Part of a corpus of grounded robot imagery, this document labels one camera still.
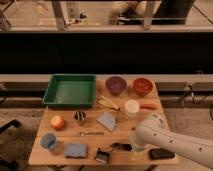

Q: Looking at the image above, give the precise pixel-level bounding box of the light blue cloth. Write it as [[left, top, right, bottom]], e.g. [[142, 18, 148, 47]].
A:
[[97, 112, 117, 131]]

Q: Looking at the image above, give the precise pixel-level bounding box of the blue sponge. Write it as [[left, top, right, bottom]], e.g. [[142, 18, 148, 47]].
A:
[[65, 143, 88, 158]]

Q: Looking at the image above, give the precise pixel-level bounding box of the metal spoon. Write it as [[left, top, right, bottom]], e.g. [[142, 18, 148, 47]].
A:
[[74, 131, 104, 136]]

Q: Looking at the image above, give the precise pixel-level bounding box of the black phone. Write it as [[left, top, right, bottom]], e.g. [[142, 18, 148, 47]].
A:
[[149, 148, 175, 160]]

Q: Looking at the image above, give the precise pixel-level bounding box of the yellow banana toy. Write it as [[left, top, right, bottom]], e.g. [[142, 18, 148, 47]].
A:
[[98, 95, 120, 111]]

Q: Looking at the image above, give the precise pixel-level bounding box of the wooden table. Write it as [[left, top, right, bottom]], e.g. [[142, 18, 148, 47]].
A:
[[28, 78, 169, 166]]

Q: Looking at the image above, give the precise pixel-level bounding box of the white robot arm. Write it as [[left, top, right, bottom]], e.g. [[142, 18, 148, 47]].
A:
[[129, 113, 213, 169]]

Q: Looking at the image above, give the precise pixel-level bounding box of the green plastic tray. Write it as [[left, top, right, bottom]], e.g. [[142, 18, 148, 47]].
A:
[[43, 74, 96, 108]]

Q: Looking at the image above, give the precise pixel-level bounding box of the purple bowl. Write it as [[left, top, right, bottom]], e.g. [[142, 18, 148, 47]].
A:
[[105, 76, 127, 95]]

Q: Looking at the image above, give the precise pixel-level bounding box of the blue plastic cup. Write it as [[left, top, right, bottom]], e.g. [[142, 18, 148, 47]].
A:
[[40, 133, 58, 152]]

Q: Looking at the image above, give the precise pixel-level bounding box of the orange apple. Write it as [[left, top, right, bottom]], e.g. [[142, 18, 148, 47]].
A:
[[50, 115, 65, 130]]

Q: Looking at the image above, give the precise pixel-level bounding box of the black handled brush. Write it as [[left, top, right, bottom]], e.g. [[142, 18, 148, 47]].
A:
[[94, 143, 132, 164]]

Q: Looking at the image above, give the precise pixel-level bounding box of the red bowl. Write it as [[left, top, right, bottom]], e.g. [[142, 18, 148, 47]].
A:
[[133, 78, 153, 96]]

